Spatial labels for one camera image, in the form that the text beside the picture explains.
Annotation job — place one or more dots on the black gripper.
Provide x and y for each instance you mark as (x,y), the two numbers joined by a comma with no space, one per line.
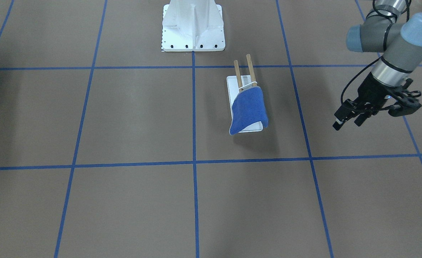
(373,90)

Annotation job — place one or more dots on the blue towel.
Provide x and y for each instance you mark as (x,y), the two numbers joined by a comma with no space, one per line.
(248,108)

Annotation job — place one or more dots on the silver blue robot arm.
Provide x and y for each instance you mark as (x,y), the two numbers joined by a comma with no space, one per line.
(390,30)

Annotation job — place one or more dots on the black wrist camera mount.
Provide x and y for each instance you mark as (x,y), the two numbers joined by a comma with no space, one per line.
(407,102)

